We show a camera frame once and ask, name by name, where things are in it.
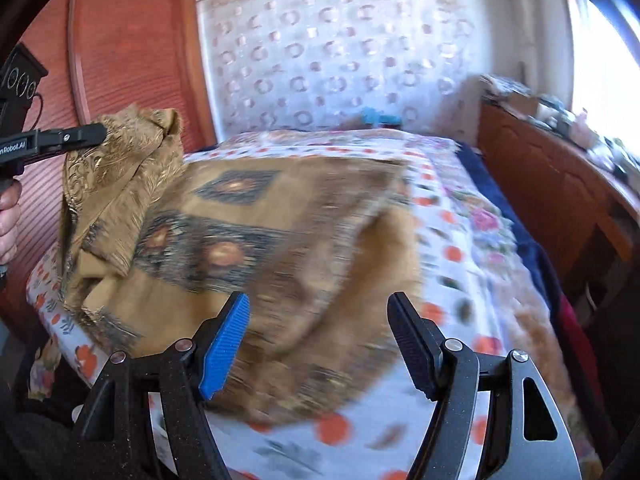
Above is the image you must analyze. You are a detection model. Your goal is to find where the window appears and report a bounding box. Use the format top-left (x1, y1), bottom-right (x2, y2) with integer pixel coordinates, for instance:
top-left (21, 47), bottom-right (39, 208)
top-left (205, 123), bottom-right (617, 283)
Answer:
top-left (559, 0), bottom-right (640, 128)

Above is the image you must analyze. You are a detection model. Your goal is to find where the gold patterned cloth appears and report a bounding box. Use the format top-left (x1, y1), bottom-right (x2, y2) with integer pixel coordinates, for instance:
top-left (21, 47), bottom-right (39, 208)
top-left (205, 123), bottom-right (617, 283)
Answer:
top-left (60, 105), bottom-right (427, 427)

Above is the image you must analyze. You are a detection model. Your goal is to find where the person's left hand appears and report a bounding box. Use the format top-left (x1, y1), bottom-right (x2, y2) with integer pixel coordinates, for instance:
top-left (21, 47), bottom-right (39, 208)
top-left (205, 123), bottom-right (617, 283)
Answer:
top-left (0, 179), bottom-right (24, 267)

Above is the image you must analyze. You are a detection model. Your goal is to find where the white curtain with circles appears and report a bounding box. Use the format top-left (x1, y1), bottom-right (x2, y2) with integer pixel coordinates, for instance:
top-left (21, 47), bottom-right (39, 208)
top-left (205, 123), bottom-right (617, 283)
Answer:
top-left (197, 0), bottom-right (495, 137)

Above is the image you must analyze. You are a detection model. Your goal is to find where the floral bedsheet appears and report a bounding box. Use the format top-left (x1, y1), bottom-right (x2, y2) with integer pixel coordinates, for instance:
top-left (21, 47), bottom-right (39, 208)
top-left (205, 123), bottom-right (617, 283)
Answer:
top-left (25, 130), bottom-right (603, 480)

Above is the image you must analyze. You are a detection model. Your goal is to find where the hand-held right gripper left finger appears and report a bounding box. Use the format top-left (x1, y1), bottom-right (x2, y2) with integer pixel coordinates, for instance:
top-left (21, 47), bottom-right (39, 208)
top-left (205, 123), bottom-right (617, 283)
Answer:
top-left (72, 291), bottom-right (252, 480)

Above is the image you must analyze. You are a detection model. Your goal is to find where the navy blue blanket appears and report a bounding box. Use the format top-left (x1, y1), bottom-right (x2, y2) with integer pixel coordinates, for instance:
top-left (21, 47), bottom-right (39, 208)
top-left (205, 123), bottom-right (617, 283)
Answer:
top-left (456, 139), bottom-right (568, 313)

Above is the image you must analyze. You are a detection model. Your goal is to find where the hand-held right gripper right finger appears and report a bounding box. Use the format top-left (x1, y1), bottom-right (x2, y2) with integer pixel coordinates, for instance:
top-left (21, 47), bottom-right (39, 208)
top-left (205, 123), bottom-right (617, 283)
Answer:
top-left (387, 291), bottom-right (584, 480)

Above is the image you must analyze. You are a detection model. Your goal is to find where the blue plastic object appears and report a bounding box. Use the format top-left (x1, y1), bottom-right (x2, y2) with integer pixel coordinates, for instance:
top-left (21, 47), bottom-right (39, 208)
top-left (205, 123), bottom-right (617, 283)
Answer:
top-left (361, 107), bottom-right (404, 129)

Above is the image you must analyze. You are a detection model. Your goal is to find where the red cloth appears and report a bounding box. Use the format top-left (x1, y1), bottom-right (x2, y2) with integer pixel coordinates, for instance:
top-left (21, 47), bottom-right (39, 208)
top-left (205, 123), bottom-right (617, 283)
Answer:
top-left (554, 292), bottom-right (601, 413)

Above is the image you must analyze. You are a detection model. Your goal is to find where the clutter on cabinet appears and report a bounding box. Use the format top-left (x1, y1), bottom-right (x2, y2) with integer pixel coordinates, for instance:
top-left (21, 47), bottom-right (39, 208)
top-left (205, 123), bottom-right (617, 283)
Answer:
top-left (479, 73), bottom-right (640, 182)

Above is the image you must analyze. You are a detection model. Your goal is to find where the wooden cabinet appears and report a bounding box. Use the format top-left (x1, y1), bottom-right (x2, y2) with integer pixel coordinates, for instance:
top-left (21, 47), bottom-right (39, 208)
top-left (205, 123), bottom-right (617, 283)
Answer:
top-left (476, 101), bottom-right (640, 313)

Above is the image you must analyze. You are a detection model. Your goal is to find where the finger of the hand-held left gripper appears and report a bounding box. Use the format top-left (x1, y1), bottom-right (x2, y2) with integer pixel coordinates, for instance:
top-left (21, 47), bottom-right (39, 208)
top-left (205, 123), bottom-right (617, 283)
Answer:
top-left (38, 122), bottom-right (109, 155)

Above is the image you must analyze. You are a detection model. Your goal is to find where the red wooden wardrobe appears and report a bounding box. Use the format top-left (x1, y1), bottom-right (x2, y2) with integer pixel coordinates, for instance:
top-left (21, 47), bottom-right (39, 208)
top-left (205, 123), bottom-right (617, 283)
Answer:
top-left (0, 0), bottom-right (219, 333)

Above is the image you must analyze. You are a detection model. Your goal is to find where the person's dark clothing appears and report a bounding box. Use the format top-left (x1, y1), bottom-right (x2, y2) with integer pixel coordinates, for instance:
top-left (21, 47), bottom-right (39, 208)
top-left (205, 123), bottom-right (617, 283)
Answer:
top-left (0, 372), bottom-right (88, 480)

